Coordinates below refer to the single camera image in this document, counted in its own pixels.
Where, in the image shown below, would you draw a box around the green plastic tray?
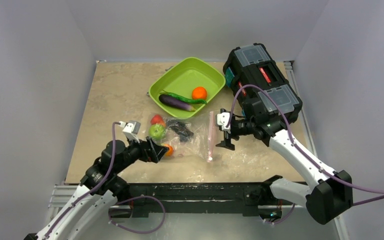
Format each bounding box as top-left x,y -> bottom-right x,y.
148,57 -> 226,119

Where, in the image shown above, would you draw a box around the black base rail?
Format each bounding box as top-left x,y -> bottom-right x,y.
116,182 -> 282,221

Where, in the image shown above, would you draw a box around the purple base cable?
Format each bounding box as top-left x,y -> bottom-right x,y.
108,195 -> 166,235
263,202 -> 296,226

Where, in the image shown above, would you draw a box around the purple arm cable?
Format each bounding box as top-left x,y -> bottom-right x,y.
41,121 -> 124,240
226,84 -> 384,208

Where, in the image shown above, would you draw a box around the orange green fake mango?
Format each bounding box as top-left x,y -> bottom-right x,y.
163,143 -> 174,157

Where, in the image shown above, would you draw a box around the green fake bean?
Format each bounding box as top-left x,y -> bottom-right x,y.
162,90 -> 207,105

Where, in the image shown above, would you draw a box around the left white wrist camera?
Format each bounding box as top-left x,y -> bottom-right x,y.
118,120 -> 141,143

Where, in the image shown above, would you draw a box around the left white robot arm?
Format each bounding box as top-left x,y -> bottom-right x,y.
25,137 -> 170,240

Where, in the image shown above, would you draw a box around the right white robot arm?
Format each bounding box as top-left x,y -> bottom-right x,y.
215,97 -> 354,225

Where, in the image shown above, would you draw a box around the green fake fruit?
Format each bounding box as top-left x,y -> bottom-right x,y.
148,123 -> 166,140

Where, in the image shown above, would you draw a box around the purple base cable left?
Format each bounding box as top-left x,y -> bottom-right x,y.
108,195 -> 166,235

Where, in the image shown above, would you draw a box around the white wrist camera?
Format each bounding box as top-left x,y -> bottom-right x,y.
118,120 -> 141,143
216,112 -> 231,133

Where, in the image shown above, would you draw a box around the dark fake grape bunch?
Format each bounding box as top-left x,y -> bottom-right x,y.
166,119 -> 194,143

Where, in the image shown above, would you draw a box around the orange fake fruit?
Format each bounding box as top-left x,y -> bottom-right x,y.
191,86 -> 208,101

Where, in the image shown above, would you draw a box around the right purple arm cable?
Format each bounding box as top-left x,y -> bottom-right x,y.
226,84 -> 384,208

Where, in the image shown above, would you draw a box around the purple fake eggplant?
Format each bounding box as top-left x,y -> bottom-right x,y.
158,94 -> 196,112

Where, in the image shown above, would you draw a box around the black Delixi toolbox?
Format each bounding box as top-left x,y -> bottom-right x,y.
222,43 -> 303,126

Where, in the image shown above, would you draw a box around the clear zip top bag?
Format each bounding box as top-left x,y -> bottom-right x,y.
146,111 -> 219,162

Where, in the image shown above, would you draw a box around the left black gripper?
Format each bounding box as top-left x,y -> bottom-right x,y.
114,132 -> 168,174

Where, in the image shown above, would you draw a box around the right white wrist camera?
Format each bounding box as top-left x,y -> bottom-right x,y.
216,112 -> 231,133

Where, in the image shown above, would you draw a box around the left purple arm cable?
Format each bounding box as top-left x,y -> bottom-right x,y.
41,121 -> 124,240

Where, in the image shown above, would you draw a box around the red fake tomato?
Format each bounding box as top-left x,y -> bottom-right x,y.
150,114 -> 166,128

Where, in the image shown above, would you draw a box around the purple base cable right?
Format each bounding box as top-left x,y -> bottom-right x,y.
263,202 -> 296,226

